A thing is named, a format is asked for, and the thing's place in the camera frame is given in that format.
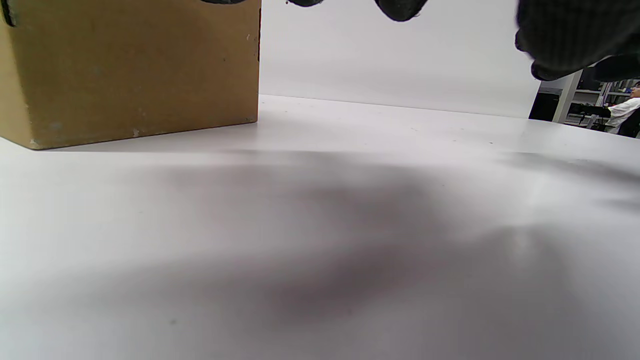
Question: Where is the person's left hand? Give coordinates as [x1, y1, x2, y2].
[200, 0, 640, 83]

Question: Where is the brown cardboard mailer box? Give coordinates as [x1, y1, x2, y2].
[0, 0, 262, 151]

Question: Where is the black cabinet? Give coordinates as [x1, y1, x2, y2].
[528, 91, 561, 122]

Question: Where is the white storage shelf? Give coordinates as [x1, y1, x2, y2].
[552, 70, 640, 132]

